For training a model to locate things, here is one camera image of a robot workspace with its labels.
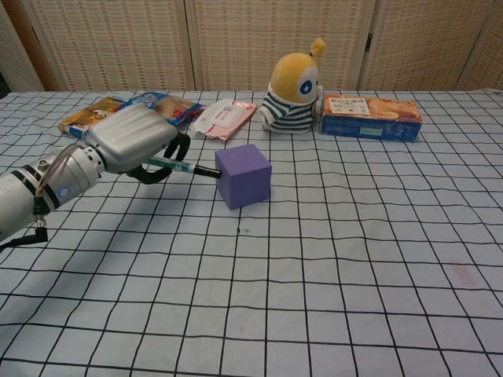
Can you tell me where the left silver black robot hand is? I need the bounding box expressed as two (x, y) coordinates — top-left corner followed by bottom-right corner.
(85, 103), (192, 185)

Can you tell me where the white marker pen black cap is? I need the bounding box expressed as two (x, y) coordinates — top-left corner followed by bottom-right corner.
(144, 155), (222, 179)

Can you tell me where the yellow orange snack box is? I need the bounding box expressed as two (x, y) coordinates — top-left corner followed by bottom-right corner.
(58, 97), (127, 140)

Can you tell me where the blue cookie snack bag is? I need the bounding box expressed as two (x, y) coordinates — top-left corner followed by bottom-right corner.
(117, 90), (207, 128)

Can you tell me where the white pink wet wipes pack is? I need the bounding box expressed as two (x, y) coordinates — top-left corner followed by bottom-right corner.
(191, 98), (259, 141)

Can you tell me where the purple foam cube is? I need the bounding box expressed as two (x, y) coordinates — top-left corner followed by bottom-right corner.
(214, 144), (273, 210)

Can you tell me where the beige folding screen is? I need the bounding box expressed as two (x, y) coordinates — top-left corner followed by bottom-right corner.
(0, 0), (503, 94)

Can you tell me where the yellow striped plush toy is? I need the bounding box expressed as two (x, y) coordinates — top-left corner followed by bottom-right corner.
(257, 38), (328, 135)

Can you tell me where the blue checkered tablecloth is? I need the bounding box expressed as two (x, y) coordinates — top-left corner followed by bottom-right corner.
(0, 88), (503, 377)

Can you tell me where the orange blue biscuit box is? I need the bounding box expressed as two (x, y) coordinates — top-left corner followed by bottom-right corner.
(317, 93), (424, 142)

